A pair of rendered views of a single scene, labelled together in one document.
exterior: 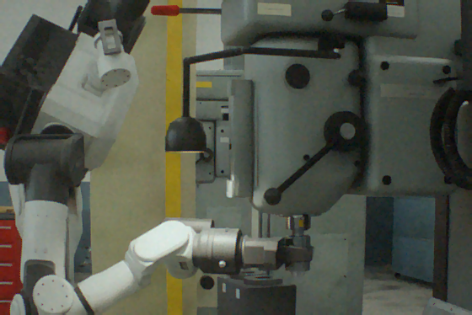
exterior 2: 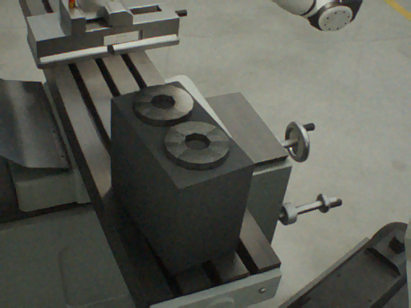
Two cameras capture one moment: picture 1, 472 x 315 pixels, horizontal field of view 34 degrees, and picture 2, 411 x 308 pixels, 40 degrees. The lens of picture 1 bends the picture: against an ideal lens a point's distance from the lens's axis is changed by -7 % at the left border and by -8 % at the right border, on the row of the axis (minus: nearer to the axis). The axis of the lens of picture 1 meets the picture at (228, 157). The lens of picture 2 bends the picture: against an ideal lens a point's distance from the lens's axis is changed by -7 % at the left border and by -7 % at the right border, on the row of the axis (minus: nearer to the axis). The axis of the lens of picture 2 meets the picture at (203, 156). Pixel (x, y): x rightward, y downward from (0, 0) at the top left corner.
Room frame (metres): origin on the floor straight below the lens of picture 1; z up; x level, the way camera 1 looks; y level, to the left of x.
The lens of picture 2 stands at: (2.55, -0.22, 1.66)
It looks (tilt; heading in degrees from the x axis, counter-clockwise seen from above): 41 degrees down; 163
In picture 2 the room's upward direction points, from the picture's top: 7 degrees clockwise
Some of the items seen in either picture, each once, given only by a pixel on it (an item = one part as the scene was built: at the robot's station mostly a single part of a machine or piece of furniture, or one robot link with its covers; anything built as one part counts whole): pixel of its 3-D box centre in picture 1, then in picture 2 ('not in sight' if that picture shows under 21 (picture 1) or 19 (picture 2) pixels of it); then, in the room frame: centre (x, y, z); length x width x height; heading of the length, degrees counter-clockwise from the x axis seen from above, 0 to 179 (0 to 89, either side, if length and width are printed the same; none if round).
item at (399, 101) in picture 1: (393, 127); not in sight; (1.53, -0.32, 1.47); 0.24 x 0.19 x 0.26; 12
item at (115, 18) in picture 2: not in sight; (113, 6); (1.31, -0.11, 1.03); 0.12 x 0.06 x 0.04; 13
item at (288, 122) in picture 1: (301, 125); not in sight; (1.49, -0.13, 1.47); 0.21 x 0.19 x 0.32; 12
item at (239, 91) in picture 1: (239, 138); not in sight; (1.47, -0.02, 1.45); 0.04 x 0.04 x 0.21; 12
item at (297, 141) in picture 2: not in sight; (286, 144); (1.39, 0.36, 0.64); 0.16 x 0.12 x 0.12; 102
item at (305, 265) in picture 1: (297, 255); not in sight; (1.49, -0.13, 1.23); 0.05 x 0.05 x 0.06
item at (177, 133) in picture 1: (185, 134); not in sight; (1.42, 0.07, 1.45); 0.07 x 0.07 x 0.06
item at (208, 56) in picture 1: (217, 55); not in sight; (1.35, 0.02, 1.58); 0.17 x 0.01 x 0.01; 36
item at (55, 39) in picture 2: not in sight; (102, 21); (1.31, -0.13, 0.99); 0.35 x 0.15 x 0.11; 103
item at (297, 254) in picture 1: (295, 255); not in sight; (1.46, -0.12, 1.23); 0.06 x 0.02 x 0.03; 79
